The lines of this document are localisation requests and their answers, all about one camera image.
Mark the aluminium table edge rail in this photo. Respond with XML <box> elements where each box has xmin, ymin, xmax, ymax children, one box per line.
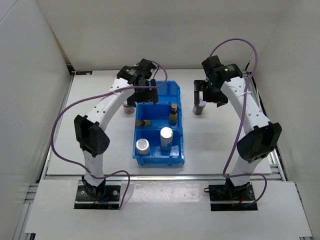
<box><xmin>44</xmin><ymin>173</ymin><xmax>283</xmax><ymax>181</ymax></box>

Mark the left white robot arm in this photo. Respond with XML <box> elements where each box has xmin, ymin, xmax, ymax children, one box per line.
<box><xmin>74</xmin><ymin>58</ymin><xmax>158</xmax><ymax>200</ymax></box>

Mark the far blue storage bin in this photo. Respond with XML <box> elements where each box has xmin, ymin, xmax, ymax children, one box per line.
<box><xmin>156</xmin><ymin>80</ymin><xmax>181</xmax><ymax>105</ymax></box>

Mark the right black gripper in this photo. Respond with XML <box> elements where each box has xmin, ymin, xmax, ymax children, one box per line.
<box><xmin>193</xmin><ymin>79</ymin><xmax>228</xmax><ymax>108</ymax></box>

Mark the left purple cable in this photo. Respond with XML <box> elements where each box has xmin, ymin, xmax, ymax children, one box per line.
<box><xmin>50</xmin><ymin>60</ymin><xmax>168</xmax><ymax>210</ymax></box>

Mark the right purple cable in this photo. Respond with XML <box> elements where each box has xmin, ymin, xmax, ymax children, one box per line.
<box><xmin>208</xmin><ymin>37</ymin><xmax>268</xmax><ymax>205</ymax></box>

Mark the purple cable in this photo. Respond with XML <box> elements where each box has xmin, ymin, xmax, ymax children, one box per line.
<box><xmin>208</xmin><ymin>37</ymin><xmax>268</xmax><ymax>205</ymax></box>
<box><xmin>50</xmin><ymin>60</ymin><xmax>168</xmax><ymax>210</ymax></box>

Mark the silver-lid bead jar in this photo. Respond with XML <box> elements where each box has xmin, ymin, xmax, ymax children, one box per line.
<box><xmin>135</xmin><ymin>138</ymin><xmax>150</xmax><ymax>156</ymax></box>
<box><xmin>160</xmin><ymin>126</ymin><xmax>174</xmax><ymax>151</ymax></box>

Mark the blue storage bin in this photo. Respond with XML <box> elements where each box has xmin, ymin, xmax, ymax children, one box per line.
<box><xmin>132</xmin><ymin>127</ymin><xmax>185</xmax><ymax>166</ymax></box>
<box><xmin>135</xmin><ymin>101</ymin><xmax>183</xmax><ymax>132</ymax></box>
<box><xmin>156</xmin><ymin>80</ymin><xmax>181</xmax><ymax>105</ymax></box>

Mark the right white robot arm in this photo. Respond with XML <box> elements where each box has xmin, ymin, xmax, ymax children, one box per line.
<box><xmin>193</xmin><ymin>55</ymin><xmax>282</xmax><ymax>201</ymax></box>

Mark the yellow-label sauce bottle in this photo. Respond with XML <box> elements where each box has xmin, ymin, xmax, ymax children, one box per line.
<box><xmin>135</xmin><ymin>119</ymin><xmax>152</xmax><ymax>127</ymax></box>
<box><xmin>169</xmin><ymin>103</ymin><xmax>178</xmax><ymax>125</ymax></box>

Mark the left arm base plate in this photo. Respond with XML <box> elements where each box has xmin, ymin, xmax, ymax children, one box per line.
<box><xmin>73</xmin><ymin>181</ymin><xmax>122</xmax><ymax>210</ymax></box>

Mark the middle blue storage bin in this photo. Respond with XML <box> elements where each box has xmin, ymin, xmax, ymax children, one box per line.
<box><xmin>135</xmin><ymin>101</ymin><xmax>183</xmax><ymax>132</ymax></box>

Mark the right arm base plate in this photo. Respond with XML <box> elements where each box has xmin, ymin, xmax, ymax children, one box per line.
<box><xmin>203</xmin><ymin>183</ymin><xmax>258</xmax><ymax>212</ymax></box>

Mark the near blue storage bin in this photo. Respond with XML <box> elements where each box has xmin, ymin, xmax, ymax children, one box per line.
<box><xmin>132</xmin><ymin>127</ymin><xmax>185</xmax><ymax>166</ymax></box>

